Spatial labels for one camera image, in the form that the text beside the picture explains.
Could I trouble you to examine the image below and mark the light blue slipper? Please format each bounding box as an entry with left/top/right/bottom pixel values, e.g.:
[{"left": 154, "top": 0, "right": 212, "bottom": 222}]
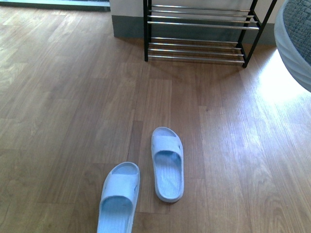
[
  {"left": 97, "top": 162, "right": 140, "bottom": 233},
  {"left": 151, "top": 127, "right": 184, "bottom": 203}
]

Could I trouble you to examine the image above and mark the grey knit sneaker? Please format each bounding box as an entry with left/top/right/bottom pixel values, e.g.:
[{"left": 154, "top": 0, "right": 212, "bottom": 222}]
[{"left": 274, "top": 0, "right": 311, "bottom": 91}]

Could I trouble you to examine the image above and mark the black metal shoe rack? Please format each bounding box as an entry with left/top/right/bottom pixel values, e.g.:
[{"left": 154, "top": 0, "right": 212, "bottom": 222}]
[{"left": 143, "top": 0, "right": 276, "bottom": 68}]

